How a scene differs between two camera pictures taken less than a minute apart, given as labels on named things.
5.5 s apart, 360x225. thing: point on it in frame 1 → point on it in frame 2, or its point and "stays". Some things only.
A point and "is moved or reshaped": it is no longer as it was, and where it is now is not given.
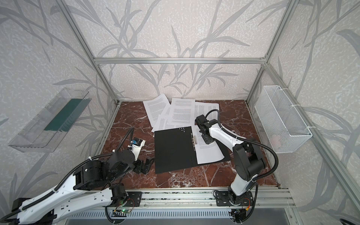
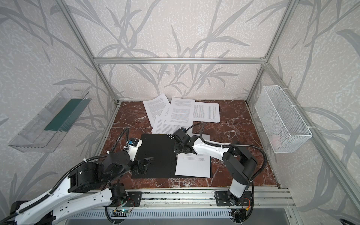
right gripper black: [205, 135] → [180, 142]
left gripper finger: [145, 168] stays
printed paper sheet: [206, 153] is moved or reshaped
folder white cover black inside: [174, 150] is moved or reshaped
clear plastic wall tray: [45, 132] stays
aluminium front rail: [181, 198] stays
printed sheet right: [203, 108] stays
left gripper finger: [138, 165] stays
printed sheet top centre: [182, 112] stays
